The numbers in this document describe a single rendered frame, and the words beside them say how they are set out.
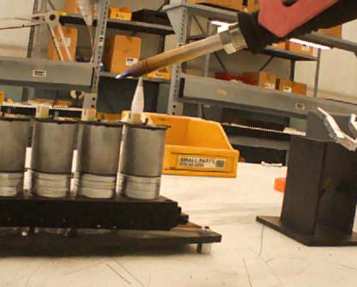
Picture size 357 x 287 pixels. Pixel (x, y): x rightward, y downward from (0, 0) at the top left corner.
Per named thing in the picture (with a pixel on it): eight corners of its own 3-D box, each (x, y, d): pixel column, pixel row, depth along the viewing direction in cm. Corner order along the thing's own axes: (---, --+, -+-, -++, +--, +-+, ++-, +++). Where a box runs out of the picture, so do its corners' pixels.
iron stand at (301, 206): (278, 286, 37) (346, 184, 31) (246, 195, 43) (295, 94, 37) (347, 283, 39) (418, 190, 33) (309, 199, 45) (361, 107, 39)
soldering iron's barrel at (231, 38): (131, 84, 30) (246, 45, 28) (122, 58, 30) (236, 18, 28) (139, 85, 31) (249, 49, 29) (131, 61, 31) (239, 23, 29)
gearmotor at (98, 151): (121, 216, 32) (131, 123, 31) (80, 215, 31) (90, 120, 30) (102, 206, 34) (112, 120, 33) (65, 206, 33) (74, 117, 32)
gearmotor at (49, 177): (75, 215, 31) (84, 120, 30) (33, 214, 29) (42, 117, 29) (60, 205, 33) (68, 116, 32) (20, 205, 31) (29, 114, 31)
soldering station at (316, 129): (416, 195, 73) (428, 126, 72) (349, 189, 70) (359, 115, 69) (359, 178, 87) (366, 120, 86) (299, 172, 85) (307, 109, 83)
